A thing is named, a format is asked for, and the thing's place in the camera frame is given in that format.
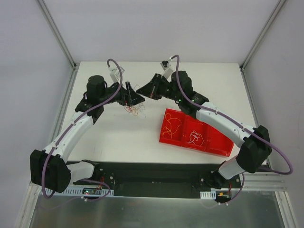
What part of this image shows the left aluminium frame post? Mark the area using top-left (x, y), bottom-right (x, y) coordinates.
top-left (36, 0), bottom-right (77, 69)

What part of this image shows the white cable duct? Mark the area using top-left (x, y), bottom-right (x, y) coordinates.
top-left (199, 190), bottom-right (217, 200)
top-left (62, 187), bottom-right (114, 197)

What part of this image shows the white cable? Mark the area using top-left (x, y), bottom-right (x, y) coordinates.
top-left (187, 130), bottom-right (205, 146)

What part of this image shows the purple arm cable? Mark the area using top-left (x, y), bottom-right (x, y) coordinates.
top-left (41, 58), bottom-right (122, 199)
top-left (170, 55), bottom-right (293, 175)

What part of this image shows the right white cable duct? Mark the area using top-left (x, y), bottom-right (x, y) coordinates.
top-left (199, 190), bottom-right (217, 200)

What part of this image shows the left white cable duct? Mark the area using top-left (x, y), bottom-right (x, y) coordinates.
top-left (62, 187), bottom-right (114, 197)

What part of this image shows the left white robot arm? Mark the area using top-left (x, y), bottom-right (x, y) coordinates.
top-left (30, 75), bottom-right (145, 198)

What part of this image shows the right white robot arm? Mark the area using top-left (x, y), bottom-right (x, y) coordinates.
top-left (136, 71), bottom-right (272, 189)

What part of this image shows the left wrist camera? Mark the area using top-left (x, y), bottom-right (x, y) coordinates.
top-left (108, 66), bottom-right (121, 83)

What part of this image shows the yellow cable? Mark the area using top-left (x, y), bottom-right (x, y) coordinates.
top-left (162, 113), bottom-right (183, 140)

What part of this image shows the red three-compartment bin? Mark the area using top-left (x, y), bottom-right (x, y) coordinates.
top-left (159, 108), bottom-right (234, 157)

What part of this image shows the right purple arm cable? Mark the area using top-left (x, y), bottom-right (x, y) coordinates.
top-left (170, 55), bottom-right (293, 175)

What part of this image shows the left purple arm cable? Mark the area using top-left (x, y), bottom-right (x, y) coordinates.
top-left (41, 58), bottom-right (122, 199)

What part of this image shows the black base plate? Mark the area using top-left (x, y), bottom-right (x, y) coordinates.
top-left (71, 160), bottom-right (240, 198)

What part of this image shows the aluminium rail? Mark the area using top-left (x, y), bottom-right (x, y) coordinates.
top-left (244, 172), bottom-right (287, 191)

